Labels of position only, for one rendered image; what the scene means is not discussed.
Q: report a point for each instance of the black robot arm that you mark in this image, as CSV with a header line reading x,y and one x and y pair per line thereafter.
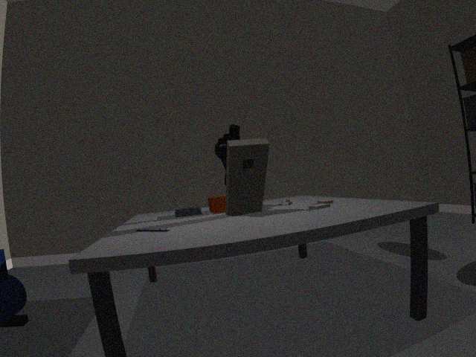
x,y
221,152

